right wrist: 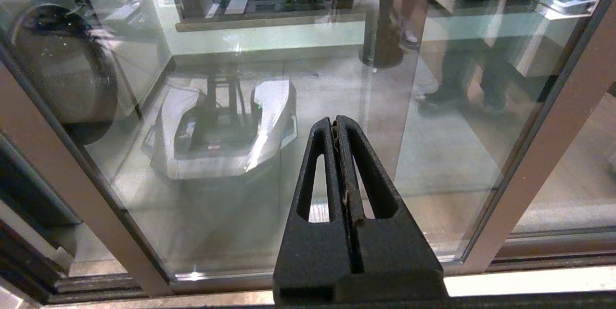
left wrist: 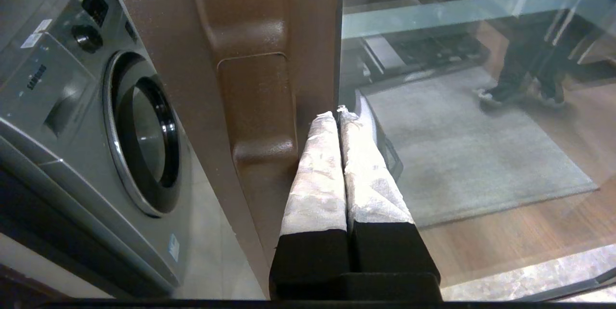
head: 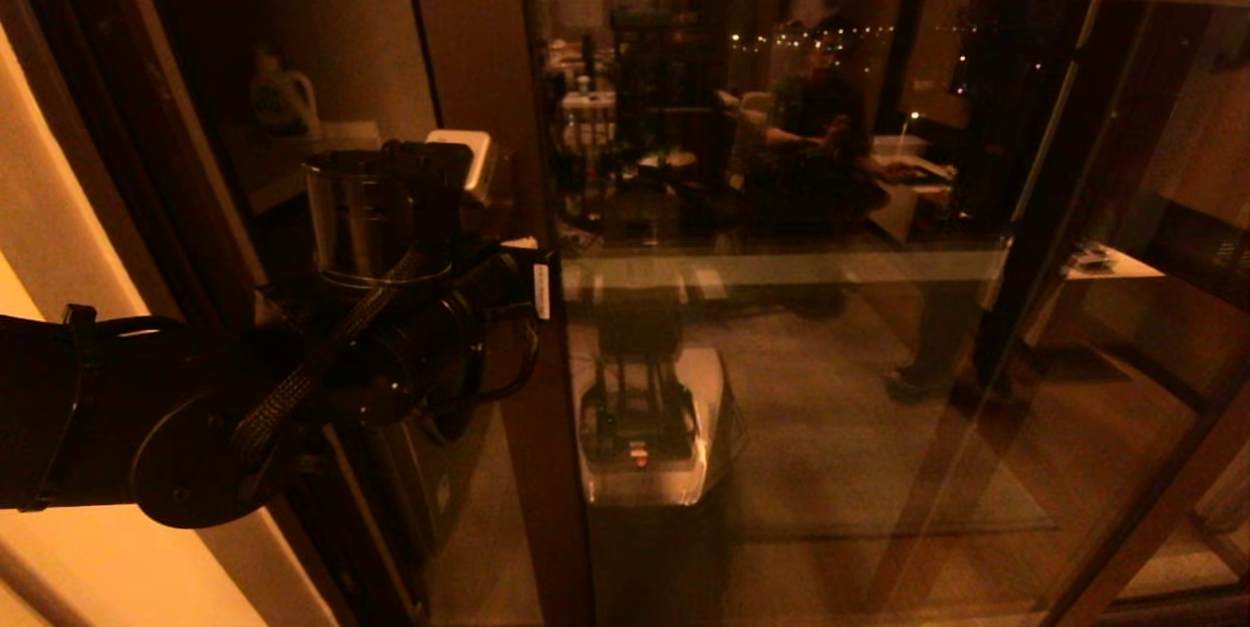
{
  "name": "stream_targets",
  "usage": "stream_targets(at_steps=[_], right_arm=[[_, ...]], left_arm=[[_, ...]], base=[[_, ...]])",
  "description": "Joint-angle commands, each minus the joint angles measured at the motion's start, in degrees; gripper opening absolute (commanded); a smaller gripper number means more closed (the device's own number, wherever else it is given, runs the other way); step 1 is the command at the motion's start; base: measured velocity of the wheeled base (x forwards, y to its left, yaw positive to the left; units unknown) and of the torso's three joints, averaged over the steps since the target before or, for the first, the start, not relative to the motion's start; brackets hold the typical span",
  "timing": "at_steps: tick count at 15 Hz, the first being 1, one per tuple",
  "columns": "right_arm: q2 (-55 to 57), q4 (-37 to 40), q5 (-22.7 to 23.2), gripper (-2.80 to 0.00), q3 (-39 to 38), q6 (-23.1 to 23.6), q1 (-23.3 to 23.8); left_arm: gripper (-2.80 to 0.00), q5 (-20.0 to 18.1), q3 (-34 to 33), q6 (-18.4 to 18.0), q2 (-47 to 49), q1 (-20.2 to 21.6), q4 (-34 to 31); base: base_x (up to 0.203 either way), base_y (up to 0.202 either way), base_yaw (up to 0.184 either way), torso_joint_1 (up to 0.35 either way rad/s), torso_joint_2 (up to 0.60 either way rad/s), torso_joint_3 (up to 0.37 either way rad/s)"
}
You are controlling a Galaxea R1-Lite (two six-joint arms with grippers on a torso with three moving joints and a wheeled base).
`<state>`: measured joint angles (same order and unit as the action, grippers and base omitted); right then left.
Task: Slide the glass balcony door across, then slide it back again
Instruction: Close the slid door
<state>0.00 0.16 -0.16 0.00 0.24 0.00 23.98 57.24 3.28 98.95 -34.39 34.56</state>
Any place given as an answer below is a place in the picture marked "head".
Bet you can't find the brown framed sliding glass door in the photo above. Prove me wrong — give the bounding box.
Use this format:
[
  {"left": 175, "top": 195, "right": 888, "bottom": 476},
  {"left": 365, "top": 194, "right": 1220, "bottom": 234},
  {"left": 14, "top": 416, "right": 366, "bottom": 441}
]
[{"left": 403, "top": 0, "right": 1250, "bottom": 627}]

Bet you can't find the white detergent jug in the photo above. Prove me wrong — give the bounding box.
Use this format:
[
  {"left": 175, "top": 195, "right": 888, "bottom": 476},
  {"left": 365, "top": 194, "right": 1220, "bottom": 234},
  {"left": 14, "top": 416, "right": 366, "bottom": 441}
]
[{"left": 251, "top": 47, "right": 324, "bottom": 139}]

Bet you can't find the grey front-load washing machine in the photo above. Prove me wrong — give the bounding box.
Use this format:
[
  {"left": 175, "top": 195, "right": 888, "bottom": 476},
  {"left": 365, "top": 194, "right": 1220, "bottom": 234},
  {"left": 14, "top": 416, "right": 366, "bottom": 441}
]
[{"left": 259, "top": 180, "right": 495, "bottom": 562}]

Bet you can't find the glass window with wooden frame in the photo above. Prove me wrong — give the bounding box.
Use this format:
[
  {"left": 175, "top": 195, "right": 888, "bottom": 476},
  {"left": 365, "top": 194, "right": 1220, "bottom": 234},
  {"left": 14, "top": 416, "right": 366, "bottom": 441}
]
[{"left": 859, "top": 0, "right": 1250, "bottom": 627}]

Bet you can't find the white side table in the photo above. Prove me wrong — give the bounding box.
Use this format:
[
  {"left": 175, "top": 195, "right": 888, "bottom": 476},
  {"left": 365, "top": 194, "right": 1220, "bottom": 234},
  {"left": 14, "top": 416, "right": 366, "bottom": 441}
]
[{"left": 1021, "top": 244, "right": 1166, "bottom": 347}]

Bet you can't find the wooden wall shelf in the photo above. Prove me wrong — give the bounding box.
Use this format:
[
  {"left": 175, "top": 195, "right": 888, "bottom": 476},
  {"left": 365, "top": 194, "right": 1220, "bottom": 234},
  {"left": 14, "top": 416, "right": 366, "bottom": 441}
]
[{"left": 224, "top": 122, "right": 385, "bottom": 217}]

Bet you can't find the black left camera cable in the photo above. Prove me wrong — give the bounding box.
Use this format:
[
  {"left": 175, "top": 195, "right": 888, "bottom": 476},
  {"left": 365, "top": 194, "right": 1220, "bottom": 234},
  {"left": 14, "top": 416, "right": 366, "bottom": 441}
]
[{"left": 428, "top": 313, "right": 544, "bottom": 415}]

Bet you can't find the braided left arm cable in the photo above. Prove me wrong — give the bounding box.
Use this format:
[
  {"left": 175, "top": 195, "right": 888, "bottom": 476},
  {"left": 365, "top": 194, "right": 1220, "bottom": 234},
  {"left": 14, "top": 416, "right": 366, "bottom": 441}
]
[{"left": 232, "top": 250, "right": 433, "bottom": 474}]

